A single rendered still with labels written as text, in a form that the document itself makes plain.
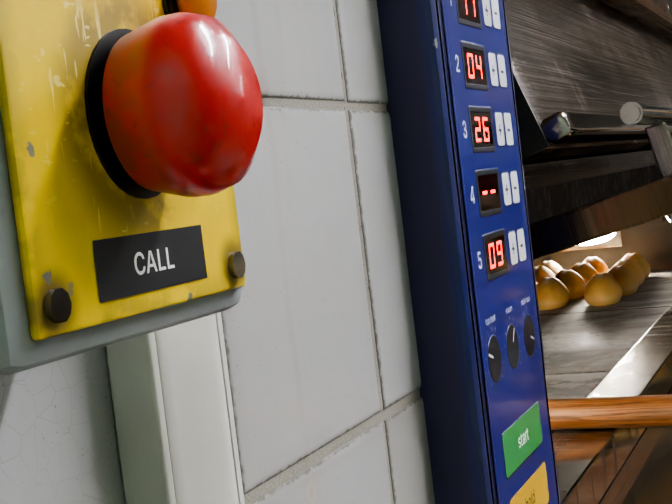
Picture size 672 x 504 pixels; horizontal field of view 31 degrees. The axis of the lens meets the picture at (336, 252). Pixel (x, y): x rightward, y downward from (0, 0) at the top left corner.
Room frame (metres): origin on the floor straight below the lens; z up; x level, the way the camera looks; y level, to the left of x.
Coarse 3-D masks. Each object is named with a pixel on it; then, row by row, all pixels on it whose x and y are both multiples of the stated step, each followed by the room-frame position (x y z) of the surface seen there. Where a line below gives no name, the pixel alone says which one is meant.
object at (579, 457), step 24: (648, 336) 1.67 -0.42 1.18; (624, 360) 1.50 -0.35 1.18; (648, 360) 1.48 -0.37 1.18; (600, 384) 1.36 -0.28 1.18; (624, 384) 1.34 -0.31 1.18; (648, 384) 1.33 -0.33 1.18; (576, 432) 1.13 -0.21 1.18; (600, 432) 1.12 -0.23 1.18; (624, 432) 1.16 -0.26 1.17; (576, 456) 1.04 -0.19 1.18; (600, 456) 1.05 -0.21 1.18; (624, 456) 1.15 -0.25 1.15; (576, 480) 0.96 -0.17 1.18; (600, 480) 1.03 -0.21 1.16
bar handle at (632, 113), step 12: (624, 108) 0.83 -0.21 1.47; (636, 108) 0.83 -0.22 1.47; (648, 108) 0.86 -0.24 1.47; (660, 108) 0.93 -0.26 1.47; (624, 120) 0.84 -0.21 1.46; (636, 120) 0.83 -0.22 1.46; (648, 120) 0.87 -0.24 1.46; (660, 120) 0.93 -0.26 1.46; (648, 132) 0.92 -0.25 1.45; (660, 132) 0.92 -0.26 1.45; (660, 144) 0.92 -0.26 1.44; (660, 156) 0.92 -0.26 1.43; (660, 168) 0.92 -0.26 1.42
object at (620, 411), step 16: (560, 400) 1.15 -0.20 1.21; (576, 400) 1.14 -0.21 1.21; (592, 400) 1.13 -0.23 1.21; (608, 400) 1.13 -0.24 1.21; (624, 400) 1.12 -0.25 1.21; (640, 400) 1.11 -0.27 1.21; (656, 400) 1.11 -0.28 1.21; (560, 416) 1.14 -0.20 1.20; (576, 416) 1.13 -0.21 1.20; (592, 416) 1.12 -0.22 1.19; (608, 416) 1.12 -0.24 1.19; (624, 416) 1.11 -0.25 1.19; (640, 416) 1.11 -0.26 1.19; (656, 416) 1.10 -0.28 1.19
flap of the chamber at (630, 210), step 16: (624, 192) 0.82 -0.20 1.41; (640, 192) 0.82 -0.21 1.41; (656, 192) 0.81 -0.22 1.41; (576, 208) 0.84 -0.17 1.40; (592, 208) 0.83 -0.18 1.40; (608, 208) 0.83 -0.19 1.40; (624, 208) 0.82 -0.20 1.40; (640, 208) 0.82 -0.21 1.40; (656, 208) 0.81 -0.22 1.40; (544, 224) 0.84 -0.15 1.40; (560, 224) 0.84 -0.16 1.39; (576, 224) 0.84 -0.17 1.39; (592, 224) 0.83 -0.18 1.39; (608, 224) 0.83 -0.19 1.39; (624, 224) 0.82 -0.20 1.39; (544, 240) 0.85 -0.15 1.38; (560, 240) 0.84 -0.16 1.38; (576, 240) 0.84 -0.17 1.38
